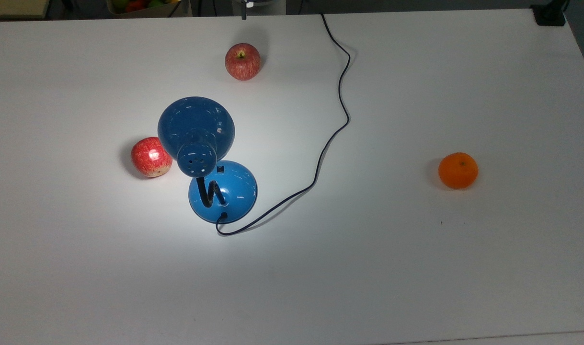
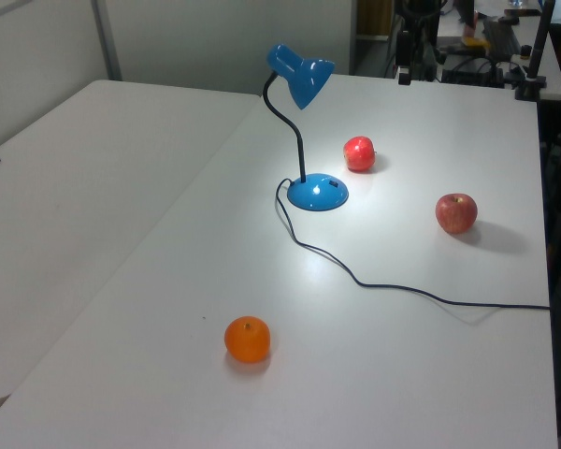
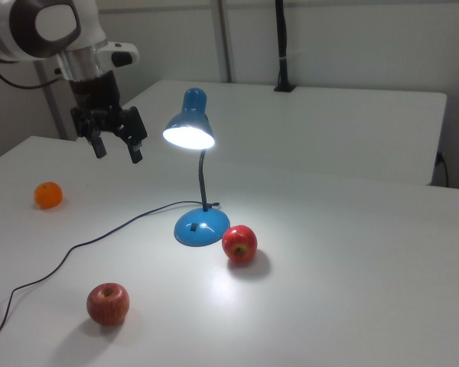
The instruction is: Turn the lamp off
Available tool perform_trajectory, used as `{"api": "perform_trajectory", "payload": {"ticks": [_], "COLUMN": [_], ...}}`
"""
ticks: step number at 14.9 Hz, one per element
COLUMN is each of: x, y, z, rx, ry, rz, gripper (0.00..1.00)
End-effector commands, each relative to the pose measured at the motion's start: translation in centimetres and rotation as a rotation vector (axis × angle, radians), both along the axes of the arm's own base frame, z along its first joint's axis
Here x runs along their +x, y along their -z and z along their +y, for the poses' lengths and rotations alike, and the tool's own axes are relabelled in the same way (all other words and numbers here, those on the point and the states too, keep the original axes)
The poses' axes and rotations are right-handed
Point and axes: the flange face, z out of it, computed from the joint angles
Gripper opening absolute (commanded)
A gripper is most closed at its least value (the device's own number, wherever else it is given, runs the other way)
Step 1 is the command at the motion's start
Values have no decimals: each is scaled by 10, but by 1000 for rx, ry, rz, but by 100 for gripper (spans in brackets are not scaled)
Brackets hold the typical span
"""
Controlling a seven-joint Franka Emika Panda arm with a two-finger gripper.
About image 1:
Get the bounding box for blue desk lamp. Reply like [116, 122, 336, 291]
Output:
[157, 96, 258, 224]

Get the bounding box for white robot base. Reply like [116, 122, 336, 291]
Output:
[232, 0, 286, 16]

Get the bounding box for red apple with stem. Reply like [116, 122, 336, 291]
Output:
[225, 43, 262, 81]

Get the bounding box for cardboard box of fruit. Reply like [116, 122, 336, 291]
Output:
[106, 0, 193, 19]

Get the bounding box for red apple lying sideways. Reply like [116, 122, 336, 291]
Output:
[131, 137, 173, 178]

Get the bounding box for light wooden board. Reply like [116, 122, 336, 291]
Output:
[0, 0, 51, 20]

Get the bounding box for orange mandarin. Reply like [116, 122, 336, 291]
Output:
[438, 152, 479, 190]

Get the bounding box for black table clamp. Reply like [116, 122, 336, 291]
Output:
[531, 0, 570, 27]

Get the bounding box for black lamp power cable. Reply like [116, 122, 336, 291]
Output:
[216, 13, 352, 236]

